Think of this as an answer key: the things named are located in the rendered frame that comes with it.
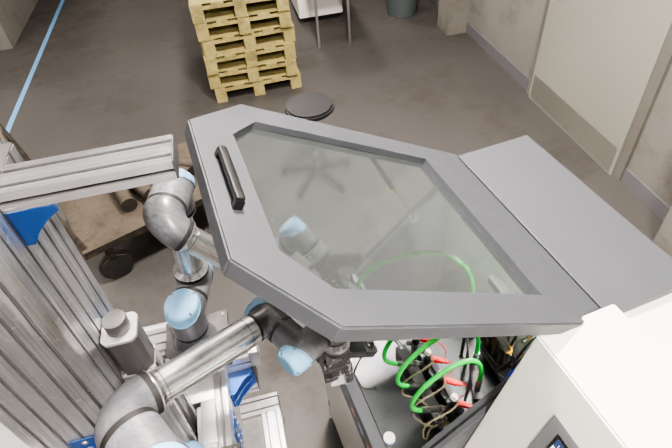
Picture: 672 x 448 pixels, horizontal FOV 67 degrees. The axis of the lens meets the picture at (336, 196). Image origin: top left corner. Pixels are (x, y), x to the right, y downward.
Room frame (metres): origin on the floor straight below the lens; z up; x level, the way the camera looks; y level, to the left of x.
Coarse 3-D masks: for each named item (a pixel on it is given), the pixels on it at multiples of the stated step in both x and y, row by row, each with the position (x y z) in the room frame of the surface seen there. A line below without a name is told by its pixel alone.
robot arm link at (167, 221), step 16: (144, 208) 1.03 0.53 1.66; (160, 208) 1.01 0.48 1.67; (176, 208) 1.03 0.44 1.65; (160, 224) 0.98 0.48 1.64; (176, 224) 0.99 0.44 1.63; (192, 224) 1.01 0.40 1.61; (160, 240) 0.97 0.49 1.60; (176, 240) 0.96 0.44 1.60; (192, 240) 0.97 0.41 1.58; (208, 240) 0.99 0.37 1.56; (208, 256) 0.96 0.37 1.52
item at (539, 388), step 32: (608, 320) 0.63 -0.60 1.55; (544, 352) 0.58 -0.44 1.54; (576, 352) 0.56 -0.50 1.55; (608, 352) 0.56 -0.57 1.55; (640, 352) 0.55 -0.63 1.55; (512, 384) 0.58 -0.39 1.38; (544, 384) 0.53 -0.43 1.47; (576, 384) 0.49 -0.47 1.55; (608, 384) 0.48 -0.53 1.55; (640, 384) 0.48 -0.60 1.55; (512, 416) 0.54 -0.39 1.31; (544, 416) 0.49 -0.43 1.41; (576, 416) 0.45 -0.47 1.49; (608, 416) 0.42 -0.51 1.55; (640, 416) 0.41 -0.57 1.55
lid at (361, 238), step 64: (192, 128) 0.94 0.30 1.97; (256, 128) 1.08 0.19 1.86; (320, 128) 1.18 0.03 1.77; (256, 192) 0.79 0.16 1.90; (320, 192) 0.87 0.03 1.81; (384, 192) 0.97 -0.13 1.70; (448, 192) 1.09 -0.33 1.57; (256, 256) 0.57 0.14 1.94; (320, 256) 0.64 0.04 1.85; (384, 256) 0.69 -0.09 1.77; (448, 256) 0.76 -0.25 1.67; (512, 256) 0.82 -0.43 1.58; (320, 320) 0.47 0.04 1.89; (384, 320) 0.49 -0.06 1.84; (448, 320) 0.53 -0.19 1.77; (512, 320) 0.58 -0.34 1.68; (576, 320) 0.63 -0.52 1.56
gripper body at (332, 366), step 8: (344, 352) 0.68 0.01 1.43; (320, 360) 0.69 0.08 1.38; (328, 360) 0.68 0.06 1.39; (336, 360) 0.69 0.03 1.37; (344, 360) 0.69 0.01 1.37; (328, 368) 0.68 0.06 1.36; (336, 368) 0.67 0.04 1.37; (344, 368) 0.68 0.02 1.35; (352, 368) 0.68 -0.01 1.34; (328, 376) 0.67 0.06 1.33; (336, 376) 0.68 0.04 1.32
